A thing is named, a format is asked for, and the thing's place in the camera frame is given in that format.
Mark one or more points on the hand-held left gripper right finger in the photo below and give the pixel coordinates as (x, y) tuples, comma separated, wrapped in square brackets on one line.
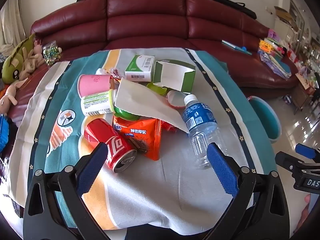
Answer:
[(221, 170)]

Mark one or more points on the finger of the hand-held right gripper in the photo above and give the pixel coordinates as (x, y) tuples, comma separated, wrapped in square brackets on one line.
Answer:
[(285, 159), (305, 150)]

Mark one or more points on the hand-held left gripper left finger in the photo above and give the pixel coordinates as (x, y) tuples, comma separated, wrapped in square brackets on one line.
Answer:
[(92, 167)]

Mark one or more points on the teal plastic bin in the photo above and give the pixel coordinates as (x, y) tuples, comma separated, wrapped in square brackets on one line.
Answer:
[(265, 115)]

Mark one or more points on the purple egg toy green base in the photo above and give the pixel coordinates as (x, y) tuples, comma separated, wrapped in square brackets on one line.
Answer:
[(125, 114)]

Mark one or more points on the red and white egg half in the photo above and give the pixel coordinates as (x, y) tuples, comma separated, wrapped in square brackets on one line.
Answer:
[(176, 97)]

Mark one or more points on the clear plastic bag red print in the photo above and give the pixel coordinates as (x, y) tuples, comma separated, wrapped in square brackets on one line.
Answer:
[(110, 71)]

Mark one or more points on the lime green round lid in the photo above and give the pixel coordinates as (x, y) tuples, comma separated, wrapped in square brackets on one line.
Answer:
[(156, 88)]

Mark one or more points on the person's right hand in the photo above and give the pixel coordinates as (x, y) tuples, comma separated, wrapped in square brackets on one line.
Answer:
[(306, 205)]

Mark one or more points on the red soda can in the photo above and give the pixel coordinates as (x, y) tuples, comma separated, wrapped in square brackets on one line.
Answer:
[(110, 142)]

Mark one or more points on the clear water bottle blue label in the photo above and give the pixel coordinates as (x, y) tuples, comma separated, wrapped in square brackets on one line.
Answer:
[(200, 120)]

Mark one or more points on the wooden cabinet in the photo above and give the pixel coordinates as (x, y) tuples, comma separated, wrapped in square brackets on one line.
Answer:
[(302, 92)]

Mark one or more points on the teal striped printed blanket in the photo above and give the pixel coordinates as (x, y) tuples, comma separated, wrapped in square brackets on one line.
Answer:
[(162, 180)]

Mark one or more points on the orange snack packet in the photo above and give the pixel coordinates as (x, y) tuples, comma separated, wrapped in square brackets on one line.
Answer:
[(145, 135)]

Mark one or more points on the white jar with green rim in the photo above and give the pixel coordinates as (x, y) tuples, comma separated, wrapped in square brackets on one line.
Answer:
[(95, 103)]

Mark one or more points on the pink paper cup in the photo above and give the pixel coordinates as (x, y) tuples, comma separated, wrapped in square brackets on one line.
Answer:
[(92, 85)]

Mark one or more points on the white paper towel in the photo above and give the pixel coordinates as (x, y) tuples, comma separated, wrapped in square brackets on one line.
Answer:
[(145, 102)]

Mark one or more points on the pile of colourful toys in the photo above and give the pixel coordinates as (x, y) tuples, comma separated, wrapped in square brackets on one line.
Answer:
[(275, 60)]

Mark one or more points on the blue plastic item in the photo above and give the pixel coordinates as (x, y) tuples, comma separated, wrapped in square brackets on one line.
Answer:
[(3, 132)]

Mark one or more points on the open green cardboard box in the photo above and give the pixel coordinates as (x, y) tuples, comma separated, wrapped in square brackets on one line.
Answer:
[(172, 76)]

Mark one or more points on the beige plush toy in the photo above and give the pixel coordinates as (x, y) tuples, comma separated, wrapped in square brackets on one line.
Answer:
[(7, 97)]

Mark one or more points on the green and white medicine box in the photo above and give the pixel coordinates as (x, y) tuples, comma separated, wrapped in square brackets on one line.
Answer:
[(138, 66)]

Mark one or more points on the pink plush rabbit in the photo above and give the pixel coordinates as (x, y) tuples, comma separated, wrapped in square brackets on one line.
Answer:
[(32, 60)]

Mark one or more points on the teal book on sofa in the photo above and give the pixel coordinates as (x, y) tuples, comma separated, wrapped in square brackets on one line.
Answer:
[(235, 45)]

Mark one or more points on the green plush toy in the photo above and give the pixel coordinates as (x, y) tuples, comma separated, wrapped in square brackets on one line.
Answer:
[(15, 62)]

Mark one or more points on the dark red leather sofa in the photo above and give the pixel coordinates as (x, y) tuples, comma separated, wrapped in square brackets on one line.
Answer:
[(150, 17)]

